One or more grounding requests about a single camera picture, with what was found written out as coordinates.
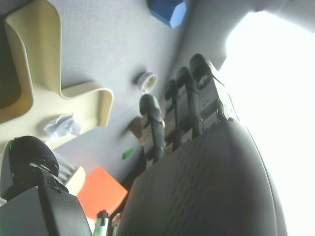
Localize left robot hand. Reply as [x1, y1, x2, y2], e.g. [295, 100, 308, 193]
[0, 53, 288, 236]

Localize cream brush grey bristles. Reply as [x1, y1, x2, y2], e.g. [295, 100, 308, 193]
[56, 157, 86, 195]

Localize white paper ball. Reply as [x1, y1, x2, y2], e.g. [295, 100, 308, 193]
[43, 112, 82, 139]

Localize cream plastic dustpan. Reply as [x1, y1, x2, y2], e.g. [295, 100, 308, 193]
[0, 0, 115, 150]

